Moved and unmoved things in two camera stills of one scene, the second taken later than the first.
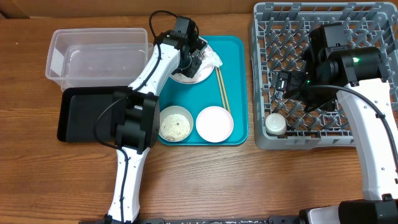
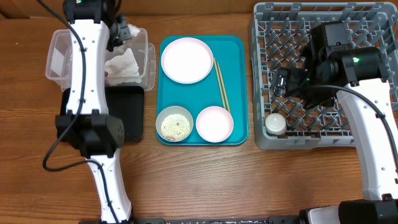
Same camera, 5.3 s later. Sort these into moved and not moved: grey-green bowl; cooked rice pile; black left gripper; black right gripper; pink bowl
Moved: black left gripper
Not moved: black right gripper; pink bowl; cooked rice pile; grey-green bowl
